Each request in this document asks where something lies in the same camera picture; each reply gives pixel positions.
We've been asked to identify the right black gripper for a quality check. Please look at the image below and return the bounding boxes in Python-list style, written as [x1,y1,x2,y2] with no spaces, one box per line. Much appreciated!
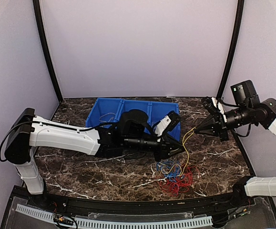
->
[194,104,252,141]

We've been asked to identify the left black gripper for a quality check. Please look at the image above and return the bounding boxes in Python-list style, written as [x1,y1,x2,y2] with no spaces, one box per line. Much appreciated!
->
[124,132,186,162]

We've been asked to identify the blue cable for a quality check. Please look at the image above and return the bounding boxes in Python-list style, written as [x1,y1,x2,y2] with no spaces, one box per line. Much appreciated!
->
[155,159,184,179]

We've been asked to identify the red cable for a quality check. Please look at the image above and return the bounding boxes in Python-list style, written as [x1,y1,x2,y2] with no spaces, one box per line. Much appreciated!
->
[158,165,202,197]

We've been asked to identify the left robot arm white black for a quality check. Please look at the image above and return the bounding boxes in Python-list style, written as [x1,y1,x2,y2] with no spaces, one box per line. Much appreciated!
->
[0,108,184,208]

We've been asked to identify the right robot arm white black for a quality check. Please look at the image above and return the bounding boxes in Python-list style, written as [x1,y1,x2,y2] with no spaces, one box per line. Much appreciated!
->
[194,97,276,207]

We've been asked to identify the right blue storage bin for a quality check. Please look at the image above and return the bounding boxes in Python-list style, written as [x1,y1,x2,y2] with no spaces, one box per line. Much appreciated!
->
[148,102,181,141]

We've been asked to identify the blue storage bin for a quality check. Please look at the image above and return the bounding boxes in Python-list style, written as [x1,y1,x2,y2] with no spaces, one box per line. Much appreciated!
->
[148,102,181,141]
[85,98,123,127]
[117,100,153,133]

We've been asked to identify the middle blue storage bin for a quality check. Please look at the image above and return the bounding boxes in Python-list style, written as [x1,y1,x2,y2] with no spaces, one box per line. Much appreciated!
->
[117,100,153,133]

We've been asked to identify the left blue storage bin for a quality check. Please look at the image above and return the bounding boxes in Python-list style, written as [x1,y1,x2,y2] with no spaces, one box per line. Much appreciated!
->
[85,98,123,127]

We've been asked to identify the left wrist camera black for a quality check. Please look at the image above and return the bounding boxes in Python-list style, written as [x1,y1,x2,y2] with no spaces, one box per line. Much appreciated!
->
[117,109,148,138]

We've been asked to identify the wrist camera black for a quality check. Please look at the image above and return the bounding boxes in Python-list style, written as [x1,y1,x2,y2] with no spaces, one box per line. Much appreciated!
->
[230,80,260,108]
[117,109,148,138]

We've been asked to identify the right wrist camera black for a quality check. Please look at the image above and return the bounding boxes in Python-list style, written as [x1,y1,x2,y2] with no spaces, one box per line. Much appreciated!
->
[230,80,260,108]

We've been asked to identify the white slotted cable duct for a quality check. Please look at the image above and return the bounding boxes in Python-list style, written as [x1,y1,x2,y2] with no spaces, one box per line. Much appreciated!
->
[16,204,213,229]

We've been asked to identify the right black frame post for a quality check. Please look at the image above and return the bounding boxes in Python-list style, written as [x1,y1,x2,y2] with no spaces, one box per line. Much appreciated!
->
[216,0,245,99]

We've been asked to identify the black frame post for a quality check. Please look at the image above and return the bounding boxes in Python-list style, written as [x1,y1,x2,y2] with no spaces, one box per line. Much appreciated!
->
[216,0,245,99]
[32,0,63,103]

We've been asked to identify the black front rail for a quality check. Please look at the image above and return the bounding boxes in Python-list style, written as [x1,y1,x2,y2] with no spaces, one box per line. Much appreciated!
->
[9,188,272,217]

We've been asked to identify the left black frame post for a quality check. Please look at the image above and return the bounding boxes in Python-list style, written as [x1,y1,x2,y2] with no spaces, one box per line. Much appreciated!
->
[32,0,63,103]

